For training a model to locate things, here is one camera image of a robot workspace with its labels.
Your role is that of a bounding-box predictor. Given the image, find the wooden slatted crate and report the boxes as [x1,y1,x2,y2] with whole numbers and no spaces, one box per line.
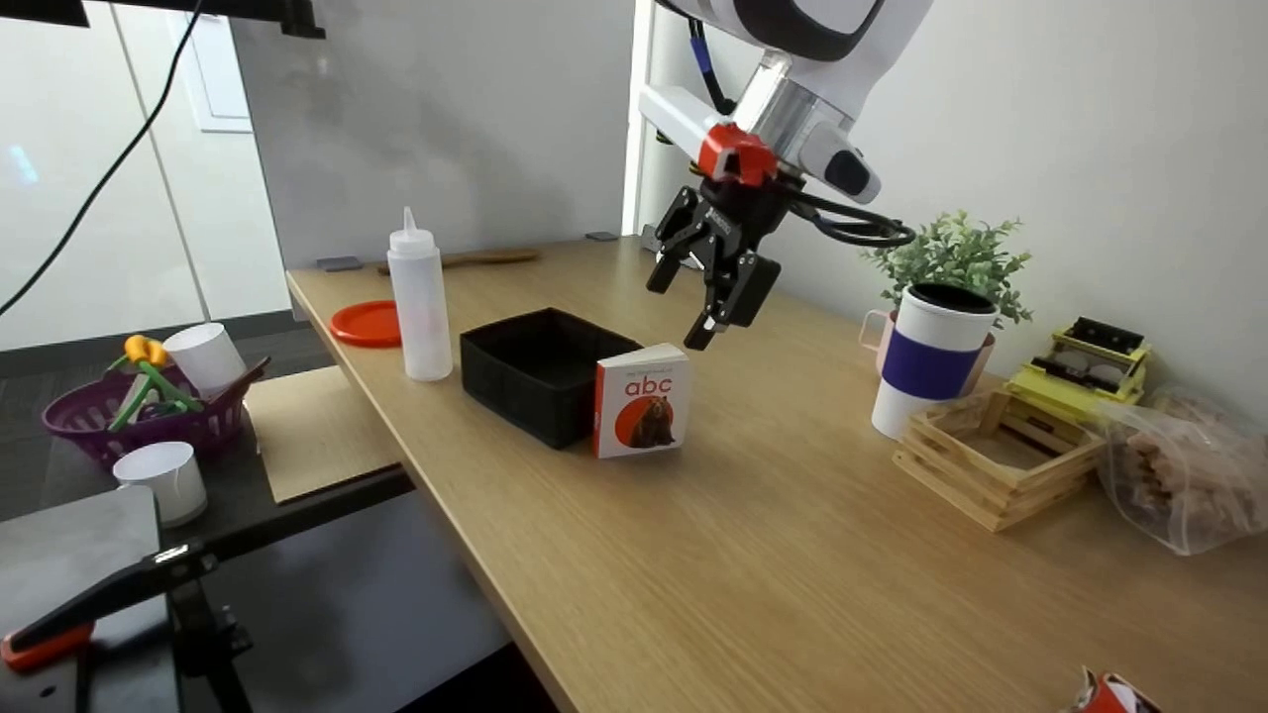
[894,396,1103,531]

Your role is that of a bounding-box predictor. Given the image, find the toy vegetables in basket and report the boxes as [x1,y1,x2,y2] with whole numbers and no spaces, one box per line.
[108,333,201,433]

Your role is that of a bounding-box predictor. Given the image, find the black rectangular box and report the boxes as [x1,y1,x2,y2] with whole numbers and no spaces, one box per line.
[461,309,634,449]

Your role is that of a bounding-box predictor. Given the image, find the white and purple cup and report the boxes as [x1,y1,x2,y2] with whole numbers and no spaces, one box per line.
[870,283,993,441]

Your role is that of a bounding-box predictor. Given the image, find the small green potted plant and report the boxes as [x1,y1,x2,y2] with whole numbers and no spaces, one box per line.
[877,211,1030,326]

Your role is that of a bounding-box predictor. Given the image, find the wooden board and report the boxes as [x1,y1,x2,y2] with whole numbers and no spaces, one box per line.
[244,363,396,505]

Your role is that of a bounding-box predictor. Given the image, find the white abc picture book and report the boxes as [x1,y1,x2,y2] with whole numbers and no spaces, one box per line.
[594,346,689,460]

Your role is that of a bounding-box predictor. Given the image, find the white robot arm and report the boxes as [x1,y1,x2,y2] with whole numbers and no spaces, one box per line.
[639,0,930,347]

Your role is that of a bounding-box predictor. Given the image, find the orange round lid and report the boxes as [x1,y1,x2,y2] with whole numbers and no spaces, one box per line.
[328,300,401,347]

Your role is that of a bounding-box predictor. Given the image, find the white cylinder cup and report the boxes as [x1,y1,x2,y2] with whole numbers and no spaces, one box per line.
[110,441,209,527]

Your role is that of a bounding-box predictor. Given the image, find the white cup in basket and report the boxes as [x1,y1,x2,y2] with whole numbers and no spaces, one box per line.
[161,321,244,402]

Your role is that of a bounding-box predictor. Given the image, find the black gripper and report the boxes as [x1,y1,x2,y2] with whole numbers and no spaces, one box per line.
[645,178,794,347]

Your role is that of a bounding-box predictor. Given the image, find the black hanging cable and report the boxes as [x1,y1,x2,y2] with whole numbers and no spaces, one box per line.
[0,0,209,321]

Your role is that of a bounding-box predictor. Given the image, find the clear plastic snack container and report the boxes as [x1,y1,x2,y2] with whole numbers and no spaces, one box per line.
[1099,396,1268,560]

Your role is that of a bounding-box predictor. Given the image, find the white squeeze bottle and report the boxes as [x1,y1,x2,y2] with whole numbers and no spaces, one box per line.
[387,215,453,382]

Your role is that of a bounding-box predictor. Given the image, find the purple plastic basket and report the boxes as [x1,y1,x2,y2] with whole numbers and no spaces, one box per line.
[38,361,265,469]

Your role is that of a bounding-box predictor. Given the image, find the red packet at edge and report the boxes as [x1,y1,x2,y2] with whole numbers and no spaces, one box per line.
[1072,671,1162,713]

